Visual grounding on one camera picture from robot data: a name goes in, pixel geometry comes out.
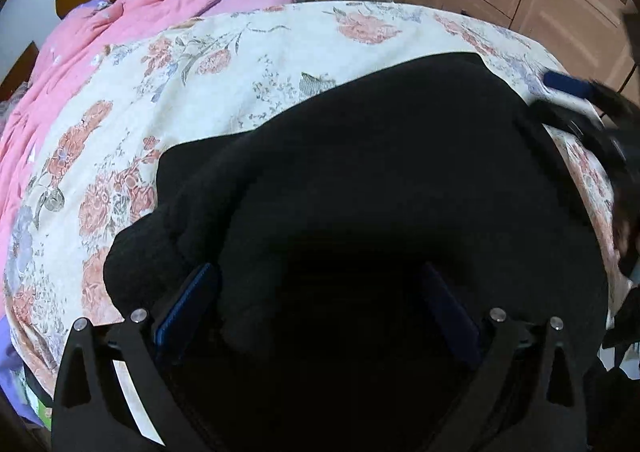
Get floral bed sheet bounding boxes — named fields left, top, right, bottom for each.
left=2, top=0, right=619, bottom=398

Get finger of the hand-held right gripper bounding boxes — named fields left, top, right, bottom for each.
left=531, top=100, right=628, bottom=175
left=543, top=70, right=628, bottom=120

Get purple cloth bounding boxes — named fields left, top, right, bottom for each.
left=0, top=317, right=32, bottom=415

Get dark wooden bedside furniture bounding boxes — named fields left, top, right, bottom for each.
left=0, top=42, right=40, bottom=100

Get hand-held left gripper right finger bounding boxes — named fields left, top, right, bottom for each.
left=420, top=261, right=589, bottom=452

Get pink quilt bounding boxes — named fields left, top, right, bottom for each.
left=0, top=0, right=296, bottom=260

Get dark cloth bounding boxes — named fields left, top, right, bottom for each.
left=585, top=282, right=640, bottom=452

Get black pants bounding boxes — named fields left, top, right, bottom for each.
left=102, top=52, right=609, bottom=452

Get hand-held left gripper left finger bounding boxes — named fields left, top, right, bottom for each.
left=50, top=262, right=223, bottom=452

